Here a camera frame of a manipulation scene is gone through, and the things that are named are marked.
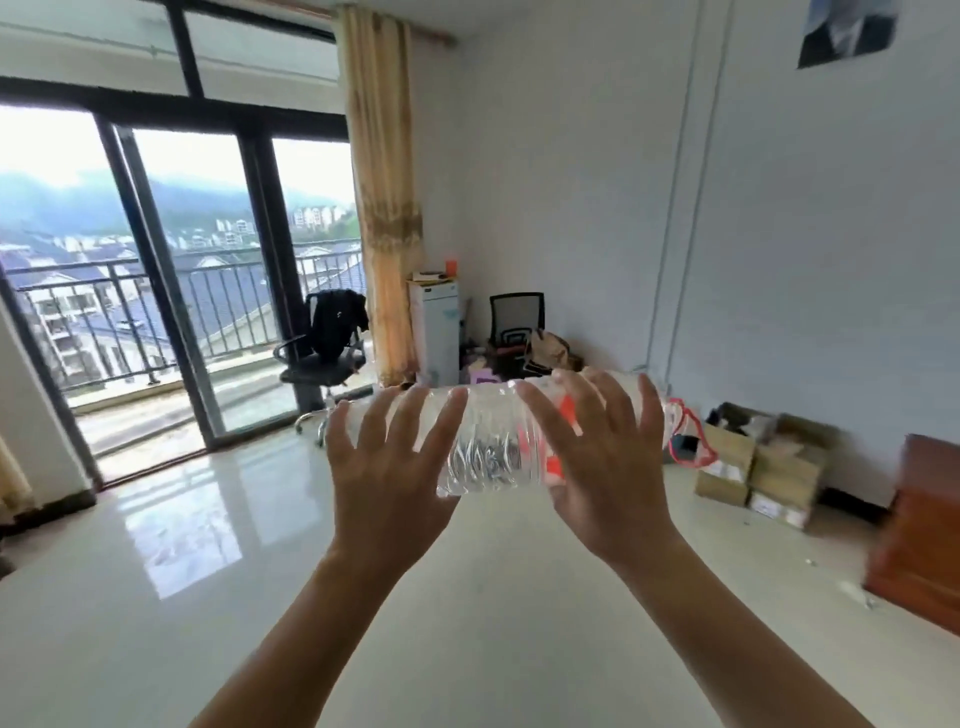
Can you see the black-framed sliding glass door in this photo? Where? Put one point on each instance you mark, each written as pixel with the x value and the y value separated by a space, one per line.
pixel 187 262

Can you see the person's right hand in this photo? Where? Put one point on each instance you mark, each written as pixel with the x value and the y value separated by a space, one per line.
pixel 615 487

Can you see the black jacket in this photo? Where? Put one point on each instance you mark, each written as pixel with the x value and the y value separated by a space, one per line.
pixel 337 322

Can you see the cluster of dark shoes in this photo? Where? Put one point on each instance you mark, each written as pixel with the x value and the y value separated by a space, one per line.
pixel 45 514

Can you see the orange wooden cabinet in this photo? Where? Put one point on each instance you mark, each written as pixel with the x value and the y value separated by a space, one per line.
pixel 922 540

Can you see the beige bag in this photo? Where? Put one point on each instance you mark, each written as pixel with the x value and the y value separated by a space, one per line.
pixel 547 352

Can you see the white wall conduit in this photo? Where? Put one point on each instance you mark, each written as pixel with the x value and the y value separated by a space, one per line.
pixel 697 187
pixel 671 187

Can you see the person's left forearm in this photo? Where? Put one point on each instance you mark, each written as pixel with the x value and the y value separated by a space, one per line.
pixel 300 652

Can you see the dark portrait poster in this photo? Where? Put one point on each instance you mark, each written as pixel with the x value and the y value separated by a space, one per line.
pixel 847 34

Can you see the crumpled white paper scrap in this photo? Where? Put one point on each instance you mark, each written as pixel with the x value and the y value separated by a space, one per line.
pixel 855 594

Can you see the small white fridge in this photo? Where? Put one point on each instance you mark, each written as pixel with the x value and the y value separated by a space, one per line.
pixel 435 337

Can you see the person's left hand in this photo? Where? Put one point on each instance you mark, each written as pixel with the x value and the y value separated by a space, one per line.
pixel 382 510

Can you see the person's right forearm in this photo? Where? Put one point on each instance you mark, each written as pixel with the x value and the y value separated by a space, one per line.
pixel 735 645

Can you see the beige curtain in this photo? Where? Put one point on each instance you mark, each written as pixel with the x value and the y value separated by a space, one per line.
pixel 382 187
pixel 13 476

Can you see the black mesh office chair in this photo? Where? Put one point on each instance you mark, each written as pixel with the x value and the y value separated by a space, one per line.
pixel 517 315

